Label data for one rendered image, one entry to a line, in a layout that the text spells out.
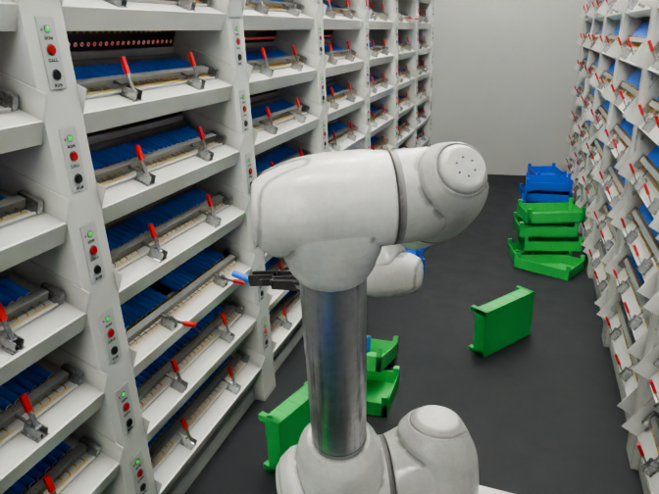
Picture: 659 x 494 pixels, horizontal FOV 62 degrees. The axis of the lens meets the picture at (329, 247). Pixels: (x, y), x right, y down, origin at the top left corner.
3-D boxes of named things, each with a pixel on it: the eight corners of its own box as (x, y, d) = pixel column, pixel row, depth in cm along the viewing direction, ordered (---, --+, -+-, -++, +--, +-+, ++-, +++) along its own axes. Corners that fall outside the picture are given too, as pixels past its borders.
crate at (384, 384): (399, 384, 204) (399, 366, 201) (386, 418, 186) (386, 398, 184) (324, 371, 214) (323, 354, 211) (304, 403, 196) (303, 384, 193)
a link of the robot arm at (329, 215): (395, 536, 107) (282, 553, 105) (379, 465, 121) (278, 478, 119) (416, 175, 66) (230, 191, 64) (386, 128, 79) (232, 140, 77)
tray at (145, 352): (248, 278, 181) (255, 254, 177) (129, 382, 128) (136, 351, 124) (196, 252, 185) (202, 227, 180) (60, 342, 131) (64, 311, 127)
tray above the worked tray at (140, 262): (242, 223, 175) (254, 185, 168) (115, 309, 121) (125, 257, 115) (188, 196, 178) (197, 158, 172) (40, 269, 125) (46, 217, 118)
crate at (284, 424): (341, 423, 185) (323, 416, 189) (339, 372, 178) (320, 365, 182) (283, 479, 162) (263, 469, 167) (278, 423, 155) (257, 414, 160)
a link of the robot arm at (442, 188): (458, 169, 87) (374, 176, 86) (499, 113, 70) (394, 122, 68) (473, 249, 84) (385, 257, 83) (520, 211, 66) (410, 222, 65)
